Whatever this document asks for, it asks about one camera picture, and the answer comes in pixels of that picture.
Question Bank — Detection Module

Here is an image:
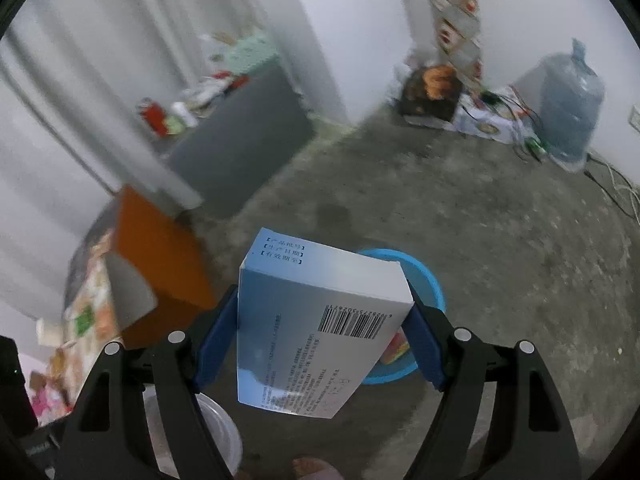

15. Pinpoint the grey cabinet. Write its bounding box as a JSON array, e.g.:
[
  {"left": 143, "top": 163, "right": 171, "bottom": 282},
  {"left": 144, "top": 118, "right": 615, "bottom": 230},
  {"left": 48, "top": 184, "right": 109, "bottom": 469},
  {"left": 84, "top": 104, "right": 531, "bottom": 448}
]
[{"left": 167, "top": 57, "right": 317, "bottom": 221}]

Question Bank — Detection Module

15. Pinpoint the person's bare foot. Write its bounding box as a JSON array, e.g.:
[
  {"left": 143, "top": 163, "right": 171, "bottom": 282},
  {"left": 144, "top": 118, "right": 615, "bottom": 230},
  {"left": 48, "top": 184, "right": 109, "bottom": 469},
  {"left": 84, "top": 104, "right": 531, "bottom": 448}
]
[{"left": 292, "top": 457, "right": 341, "bottom": 480}]

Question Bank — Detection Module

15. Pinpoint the small white bottle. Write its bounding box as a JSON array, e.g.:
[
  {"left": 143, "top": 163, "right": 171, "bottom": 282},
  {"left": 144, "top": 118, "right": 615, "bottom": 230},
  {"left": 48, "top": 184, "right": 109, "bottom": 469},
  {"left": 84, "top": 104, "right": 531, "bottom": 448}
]
[{"left": 171, "top": 101, "right": 198, "bottom": 130}]

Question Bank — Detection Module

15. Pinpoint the red yellow wrapper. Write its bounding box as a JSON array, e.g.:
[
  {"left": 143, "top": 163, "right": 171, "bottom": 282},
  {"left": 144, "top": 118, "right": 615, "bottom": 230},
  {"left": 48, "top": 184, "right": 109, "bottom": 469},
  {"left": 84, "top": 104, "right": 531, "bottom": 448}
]
[{"left": 382, "top": 332, "right": 408, "bottom": 366}]

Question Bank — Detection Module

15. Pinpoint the flat printed cardboard box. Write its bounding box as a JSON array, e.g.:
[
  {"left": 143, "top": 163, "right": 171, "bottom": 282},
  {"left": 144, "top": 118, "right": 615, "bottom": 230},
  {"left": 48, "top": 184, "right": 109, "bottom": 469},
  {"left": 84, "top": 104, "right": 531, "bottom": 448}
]
[{"left": 452, "top": 85, "right": 538, "bottom": 145}]

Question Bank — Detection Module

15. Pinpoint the pink packet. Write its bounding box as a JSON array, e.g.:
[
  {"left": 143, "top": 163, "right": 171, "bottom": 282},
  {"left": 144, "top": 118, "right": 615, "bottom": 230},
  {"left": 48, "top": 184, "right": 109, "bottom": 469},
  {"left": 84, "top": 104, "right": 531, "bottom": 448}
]
[{"left": 30, "top": 380, "right": 71, "bottom": 416}]

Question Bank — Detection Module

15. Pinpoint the dark printed box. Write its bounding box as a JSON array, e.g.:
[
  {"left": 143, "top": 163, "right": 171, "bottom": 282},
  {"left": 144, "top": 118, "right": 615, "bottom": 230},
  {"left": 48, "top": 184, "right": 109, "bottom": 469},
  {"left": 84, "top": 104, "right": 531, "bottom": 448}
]
[{"left": 400, "top": 65, "right": 463, "bottom": 123}]

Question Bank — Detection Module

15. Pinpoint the large clear water jug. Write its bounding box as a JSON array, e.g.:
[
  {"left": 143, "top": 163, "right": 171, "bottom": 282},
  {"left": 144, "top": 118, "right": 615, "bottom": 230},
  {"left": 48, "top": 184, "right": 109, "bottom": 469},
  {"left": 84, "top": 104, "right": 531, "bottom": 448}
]
[{"left": 537, "top": 37, "right": 607, "bottom": 163}]

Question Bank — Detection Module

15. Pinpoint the red thermos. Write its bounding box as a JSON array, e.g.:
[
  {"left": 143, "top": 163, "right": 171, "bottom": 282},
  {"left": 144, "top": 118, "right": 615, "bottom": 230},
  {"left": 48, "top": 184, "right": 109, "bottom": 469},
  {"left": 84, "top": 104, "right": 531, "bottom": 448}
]
[{"left": 137, "top": 97, "right": 168, "bottom": 138}]

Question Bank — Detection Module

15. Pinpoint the black floor cable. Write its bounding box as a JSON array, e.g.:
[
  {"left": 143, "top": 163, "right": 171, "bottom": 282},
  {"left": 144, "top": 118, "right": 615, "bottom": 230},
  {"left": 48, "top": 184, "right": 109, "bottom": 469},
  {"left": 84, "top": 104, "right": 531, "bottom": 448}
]
[{"left": 582, "top": 152, "right": 640, "bottom": 221}]

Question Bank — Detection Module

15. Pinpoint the blue white medicine box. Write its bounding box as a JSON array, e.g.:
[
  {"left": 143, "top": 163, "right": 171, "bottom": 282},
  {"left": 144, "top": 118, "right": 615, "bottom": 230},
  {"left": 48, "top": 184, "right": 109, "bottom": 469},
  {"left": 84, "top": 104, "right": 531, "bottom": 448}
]
[{"left": 236, "top": 227, "right": 416, "bottom": 420}]

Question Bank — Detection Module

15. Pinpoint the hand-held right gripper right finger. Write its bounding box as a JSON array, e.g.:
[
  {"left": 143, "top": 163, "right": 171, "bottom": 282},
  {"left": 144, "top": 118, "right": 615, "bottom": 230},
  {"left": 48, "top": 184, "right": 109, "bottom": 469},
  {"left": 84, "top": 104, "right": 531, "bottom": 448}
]
[{"left": 402, "top": 280, "right": 583, "bottom": 480}]

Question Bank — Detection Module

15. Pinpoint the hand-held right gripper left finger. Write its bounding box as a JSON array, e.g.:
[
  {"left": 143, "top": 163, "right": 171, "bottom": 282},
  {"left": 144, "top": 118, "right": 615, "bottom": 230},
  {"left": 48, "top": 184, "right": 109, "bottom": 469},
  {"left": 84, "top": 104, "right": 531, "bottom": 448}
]
[{"left": 54, "top": 285, "right": 241, "bottom": 480}]

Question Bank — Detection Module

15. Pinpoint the green woven basket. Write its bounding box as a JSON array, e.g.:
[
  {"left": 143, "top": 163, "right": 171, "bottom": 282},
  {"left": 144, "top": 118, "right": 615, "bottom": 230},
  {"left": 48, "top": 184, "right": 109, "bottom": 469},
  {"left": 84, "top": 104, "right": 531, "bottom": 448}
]
[{"left": 227, "top": 32, "right": 278, "bottom": 73}]

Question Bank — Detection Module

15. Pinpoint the white power strip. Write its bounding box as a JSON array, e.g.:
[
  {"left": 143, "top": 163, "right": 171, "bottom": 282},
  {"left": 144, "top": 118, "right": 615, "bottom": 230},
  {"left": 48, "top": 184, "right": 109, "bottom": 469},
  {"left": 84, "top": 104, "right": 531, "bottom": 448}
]
[{"left": 185, "top": 75, "right": 251, "bottom": 106}]

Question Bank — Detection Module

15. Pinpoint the white round container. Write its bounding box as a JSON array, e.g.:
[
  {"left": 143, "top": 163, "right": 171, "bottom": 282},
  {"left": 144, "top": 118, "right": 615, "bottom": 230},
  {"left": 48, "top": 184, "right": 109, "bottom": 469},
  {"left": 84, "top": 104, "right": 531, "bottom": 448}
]
[{"left": 142, "top": 387, "right": 244, "bottom": 480}]

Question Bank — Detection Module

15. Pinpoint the white curtain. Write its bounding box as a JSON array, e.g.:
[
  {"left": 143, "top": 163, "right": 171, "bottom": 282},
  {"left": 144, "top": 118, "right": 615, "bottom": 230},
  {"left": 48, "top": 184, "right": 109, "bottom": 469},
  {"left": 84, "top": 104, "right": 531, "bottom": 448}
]
[{"left": 0, "top": 0, "right": 351, "bottom": 211}]

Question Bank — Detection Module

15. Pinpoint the blue plastic waste basket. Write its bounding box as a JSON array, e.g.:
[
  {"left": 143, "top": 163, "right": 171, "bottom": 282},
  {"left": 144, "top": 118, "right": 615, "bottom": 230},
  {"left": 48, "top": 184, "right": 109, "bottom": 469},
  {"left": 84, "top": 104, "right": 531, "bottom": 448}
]
[{"left": 356, "top": 247, "right": 447, "bottom": 386}]

